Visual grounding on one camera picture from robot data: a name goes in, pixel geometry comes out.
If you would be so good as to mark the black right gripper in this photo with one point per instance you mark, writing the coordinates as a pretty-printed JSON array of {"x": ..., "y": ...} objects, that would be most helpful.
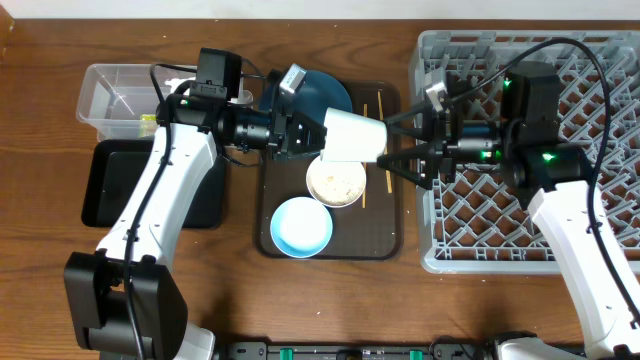
[{"x": 440, "y": 153}]

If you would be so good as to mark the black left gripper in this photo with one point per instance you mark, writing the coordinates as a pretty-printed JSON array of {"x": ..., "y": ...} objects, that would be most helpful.
[{"x": 285, "y": 127}]

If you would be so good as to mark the white cup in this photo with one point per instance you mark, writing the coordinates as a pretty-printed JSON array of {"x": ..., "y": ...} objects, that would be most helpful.
[{"x": 352, "y": 138}]

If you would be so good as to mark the dark blue plate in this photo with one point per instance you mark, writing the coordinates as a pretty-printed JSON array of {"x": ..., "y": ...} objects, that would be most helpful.
[{"x": 319, "y": 92}]

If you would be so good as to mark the pink bowl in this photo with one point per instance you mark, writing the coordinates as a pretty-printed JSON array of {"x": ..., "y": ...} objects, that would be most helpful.
[{"x": 335, "y": 184}]

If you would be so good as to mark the light blue bowl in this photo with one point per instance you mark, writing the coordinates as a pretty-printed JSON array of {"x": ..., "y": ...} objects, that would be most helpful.
[{"x": 301, "y": 227}]

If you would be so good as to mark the yellow green snack wrapper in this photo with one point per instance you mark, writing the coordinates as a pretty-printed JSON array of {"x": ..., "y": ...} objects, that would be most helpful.
[{"x": 147, "y": 125}]

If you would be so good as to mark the white tissue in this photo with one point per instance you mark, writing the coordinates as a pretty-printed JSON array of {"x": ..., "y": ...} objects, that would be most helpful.
[{"x": 172, "y": 82}]

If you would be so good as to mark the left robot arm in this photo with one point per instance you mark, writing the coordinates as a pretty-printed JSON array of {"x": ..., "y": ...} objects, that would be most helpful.
[{"x": 122, "y": 297}]

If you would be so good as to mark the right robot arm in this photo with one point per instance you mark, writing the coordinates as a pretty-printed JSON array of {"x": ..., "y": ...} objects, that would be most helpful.
[{"x": 553, "y": 180}]

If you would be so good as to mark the grey dishwasher rack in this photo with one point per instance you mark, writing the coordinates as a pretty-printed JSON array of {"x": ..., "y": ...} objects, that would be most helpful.
[{"x": 474, "y": 224}]

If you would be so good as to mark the black plastic bin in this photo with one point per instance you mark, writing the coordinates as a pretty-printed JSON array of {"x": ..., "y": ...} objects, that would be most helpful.
[{"x": 116, "y": 167}]

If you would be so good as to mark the clear plastic bin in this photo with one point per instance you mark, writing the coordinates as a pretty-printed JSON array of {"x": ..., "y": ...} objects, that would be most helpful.
[{"x": 114, "y": 96}]

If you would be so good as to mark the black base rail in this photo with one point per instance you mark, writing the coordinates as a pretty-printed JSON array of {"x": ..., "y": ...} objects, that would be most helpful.
[{"x": 442, "y": 348}]

